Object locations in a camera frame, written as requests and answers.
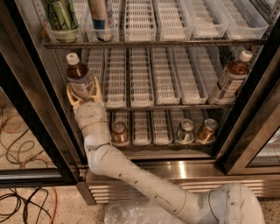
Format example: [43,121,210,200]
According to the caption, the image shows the right glass fridge door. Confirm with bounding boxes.
[215,18,280,175]

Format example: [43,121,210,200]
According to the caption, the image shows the green bottle top shelf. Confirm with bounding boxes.
[42,0,79,32]

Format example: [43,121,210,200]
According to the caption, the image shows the steel fridge base grille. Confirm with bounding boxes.
[76,161,280,206]

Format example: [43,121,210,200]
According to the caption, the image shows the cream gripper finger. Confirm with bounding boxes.
[89,77,102,102]
[66,84,84,110]

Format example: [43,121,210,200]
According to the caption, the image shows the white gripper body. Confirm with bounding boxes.
[74,101,107,130]

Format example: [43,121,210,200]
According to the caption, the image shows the glass fridge door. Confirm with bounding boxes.
[215,18,280,175]
[0,0,81,187]

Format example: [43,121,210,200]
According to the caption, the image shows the black cables on floor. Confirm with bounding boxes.
[0,186,53,224]

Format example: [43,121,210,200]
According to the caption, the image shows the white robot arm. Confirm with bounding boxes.
[66,80,265,224]

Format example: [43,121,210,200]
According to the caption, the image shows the white tray under left bottle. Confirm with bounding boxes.
[73,48,105,110]

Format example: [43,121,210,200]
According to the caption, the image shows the tea bottle white cap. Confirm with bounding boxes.
[214,49,254,102]
[65,52,97,102]

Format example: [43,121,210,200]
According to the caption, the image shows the silver green can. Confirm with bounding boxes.
[176,119,194,144]

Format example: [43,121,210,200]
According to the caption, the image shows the blue beige bottle top shelf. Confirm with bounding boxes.
[87,0,115,42]

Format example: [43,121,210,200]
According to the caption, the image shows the clear plastic container on floor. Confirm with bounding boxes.
[104,199,185,224]

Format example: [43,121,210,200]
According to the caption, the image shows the orange cable on floor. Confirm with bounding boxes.
[49,186,59,224]

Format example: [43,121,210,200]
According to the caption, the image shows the top wire shelf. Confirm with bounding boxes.
[43,39,266,49]

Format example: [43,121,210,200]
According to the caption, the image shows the copper can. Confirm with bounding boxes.
[112,121,127,144]
[197,118,218,143]

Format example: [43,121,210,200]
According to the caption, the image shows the middle wire shelf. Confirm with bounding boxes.
[105,104,233,112]

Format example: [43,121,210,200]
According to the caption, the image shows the white tray under bottle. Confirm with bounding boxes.
[73,48,105,110]
[192,45,236,106]

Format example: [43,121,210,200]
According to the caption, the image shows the left glass fridge door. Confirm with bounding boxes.
[0,0,81,187]

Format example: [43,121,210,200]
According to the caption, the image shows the left copper can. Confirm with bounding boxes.
[112,121,127,144]

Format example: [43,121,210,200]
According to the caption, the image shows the white tray shelf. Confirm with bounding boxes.
[172,47,208,105]
[129,48,154,108]
[103,48,127,109]
[150,48,180,105]

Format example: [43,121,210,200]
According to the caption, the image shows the wire shelf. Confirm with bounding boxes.
[105,104,233,112]
[43,39,266,49]

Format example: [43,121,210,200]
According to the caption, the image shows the white tray under right bottle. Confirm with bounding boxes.
[192,45,236,106]

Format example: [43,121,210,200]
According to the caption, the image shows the right copper can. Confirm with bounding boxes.
[197,118,218,143]

